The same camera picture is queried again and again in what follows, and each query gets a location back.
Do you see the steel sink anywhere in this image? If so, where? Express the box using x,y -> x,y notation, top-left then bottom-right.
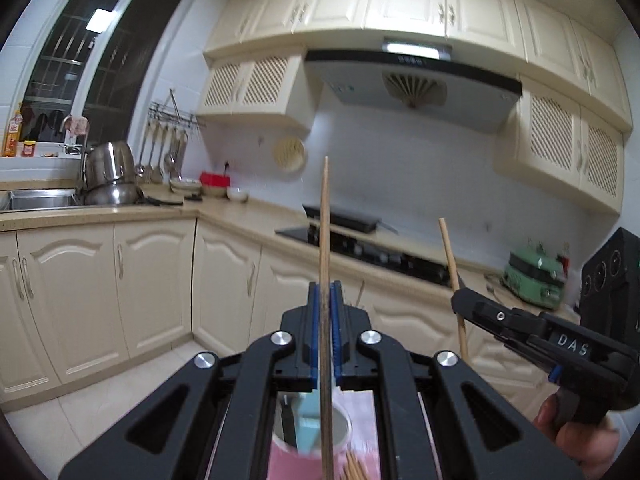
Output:
0,189 -> 83,212

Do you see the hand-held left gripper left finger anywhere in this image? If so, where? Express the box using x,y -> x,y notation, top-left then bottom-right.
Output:
59,282 -> 323,480

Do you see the cream lattice door cabinet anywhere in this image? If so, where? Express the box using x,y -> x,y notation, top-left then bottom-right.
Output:
494,77 -> 626,216
197,52 -> 321,136

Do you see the pink cup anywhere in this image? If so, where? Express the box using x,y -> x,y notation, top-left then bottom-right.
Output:
270,392 -> 353,480

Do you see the cream upper cabinet row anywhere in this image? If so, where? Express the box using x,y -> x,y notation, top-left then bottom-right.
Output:
202,0 -> 636,133

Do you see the red lidded container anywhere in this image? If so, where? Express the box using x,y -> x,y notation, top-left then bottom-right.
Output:
200,171 -> 232,198

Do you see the bundle of wooden chopsticks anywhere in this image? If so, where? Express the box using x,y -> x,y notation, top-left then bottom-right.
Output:
344,451 -> 368,480

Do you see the black utensil handle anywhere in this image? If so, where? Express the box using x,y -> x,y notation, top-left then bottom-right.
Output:
281,399 -> 299,447

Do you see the wall utensil rack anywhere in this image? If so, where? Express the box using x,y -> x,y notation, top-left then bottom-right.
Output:
147,89 -> 207,133

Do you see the black flat griddle pan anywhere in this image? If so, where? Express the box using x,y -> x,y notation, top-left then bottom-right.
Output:
302,204 -> 400,235

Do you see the steel stock pot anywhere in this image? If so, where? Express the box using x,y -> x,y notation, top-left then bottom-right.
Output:
82,141 -> 138,191

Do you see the orange oil bottle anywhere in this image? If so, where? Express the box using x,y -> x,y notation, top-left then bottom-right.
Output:
2,103 -> 24,157

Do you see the steel mixing basin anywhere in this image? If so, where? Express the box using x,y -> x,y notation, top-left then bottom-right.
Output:
84,182 -> 146,207

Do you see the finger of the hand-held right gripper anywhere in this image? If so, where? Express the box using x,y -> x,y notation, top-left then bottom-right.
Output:
492,332 -> 564,384
451,287 -> 546,342

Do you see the light blue utensil handle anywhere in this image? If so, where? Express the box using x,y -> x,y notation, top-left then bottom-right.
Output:
295,392 -> 321,453

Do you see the person's right hand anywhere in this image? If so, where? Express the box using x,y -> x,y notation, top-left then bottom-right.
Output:
533,393 -> 625,480

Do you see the green electric cooker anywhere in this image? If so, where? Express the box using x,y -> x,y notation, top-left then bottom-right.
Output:
502,245 -> 568,310

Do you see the wooden chopstick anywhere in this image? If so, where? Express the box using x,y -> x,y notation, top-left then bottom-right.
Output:
438,217 -> 470,361
318,156 -> 335,480

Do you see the black gas cooktop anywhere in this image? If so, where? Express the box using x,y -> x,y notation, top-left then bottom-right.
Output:
275,222 -> 451,288

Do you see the cream base cabinet run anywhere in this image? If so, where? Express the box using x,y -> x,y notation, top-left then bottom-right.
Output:
0,217 -> 198,401
192,220 -> 591,391

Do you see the chrome faucet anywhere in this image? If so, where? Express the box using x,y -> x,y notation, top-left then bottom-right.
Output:
62,132 -> 91,193

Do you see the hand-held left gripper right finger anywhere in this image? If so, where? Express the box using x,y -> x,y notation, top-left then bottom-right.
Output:
330,282 -> 583,480

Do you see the round cream wall trivet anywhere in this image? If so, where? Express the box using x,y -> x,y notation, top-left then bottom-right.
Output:
272,136 -> 307,175

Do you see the dark kitchen window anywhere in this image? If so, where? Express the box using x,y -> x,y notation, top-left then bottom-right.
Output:
22,0 -> 193,143

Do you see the pink checked tablecloth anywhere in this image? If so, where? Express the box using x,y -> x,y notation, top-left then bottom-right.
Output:
267,394 -> 383,480

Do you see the black range hood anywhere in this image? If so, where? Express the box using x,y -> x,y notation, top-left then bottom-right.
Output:
302,36 -> 523,135

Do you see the pink rag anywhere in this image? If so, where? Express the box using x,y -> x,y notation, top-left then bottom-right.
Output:
62,115 -> 91,137

